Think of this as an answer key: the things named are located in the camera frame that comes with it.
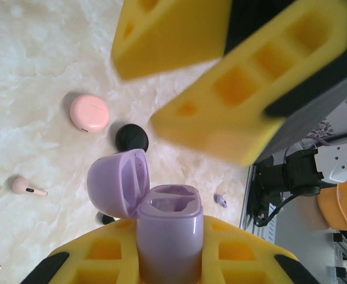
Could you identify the pink earbud charging case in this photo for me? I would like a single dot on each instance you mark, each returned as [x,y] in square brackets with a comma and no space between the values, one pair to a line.
[89,113]

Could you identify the metal shelf rack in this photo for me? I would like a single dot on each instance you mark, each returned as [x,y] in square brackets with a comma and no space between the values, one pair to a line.
[345,263]

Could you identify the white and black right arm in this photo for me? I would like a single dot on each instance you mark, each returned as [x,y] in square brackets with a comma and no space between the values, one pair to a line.
[298,174]

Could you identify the small black screw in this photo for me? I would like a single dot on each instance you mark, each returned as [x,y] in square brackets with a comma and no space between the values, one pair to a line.
[105,219]

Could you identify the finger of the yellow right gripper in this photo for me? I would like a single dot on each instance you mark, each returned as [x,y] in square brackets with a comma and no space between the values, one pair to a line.
[167,38]
[238,124]

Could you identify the black earbud charging case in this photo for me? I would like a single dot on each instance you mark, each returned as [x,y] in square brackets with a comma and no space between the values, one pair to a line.
[132,139]

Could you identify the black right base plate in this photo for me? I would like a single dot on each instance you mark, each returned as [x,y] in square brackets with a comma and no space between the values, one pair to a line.
[257,192]

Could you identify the orange plastic container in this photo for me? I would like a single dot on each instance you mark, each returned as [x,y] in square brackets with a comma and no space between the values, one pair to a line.
[342,207]

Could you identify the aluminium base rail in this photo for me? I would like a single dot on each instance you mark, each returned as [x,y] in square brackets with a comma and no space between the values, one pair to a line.
[244,207]

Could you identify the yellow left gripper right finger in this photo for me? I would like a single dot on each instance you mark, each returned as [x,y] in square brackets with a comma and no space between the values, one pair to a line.
[268,260]

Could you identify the purple earbud charging case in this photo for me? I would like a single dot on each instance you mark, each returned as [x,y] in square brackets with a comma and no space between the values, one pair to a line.
[170,236]

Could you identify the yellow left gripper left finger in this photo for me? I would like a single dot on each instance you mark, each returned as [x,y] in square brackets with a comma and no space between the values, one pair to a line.
[73,266]

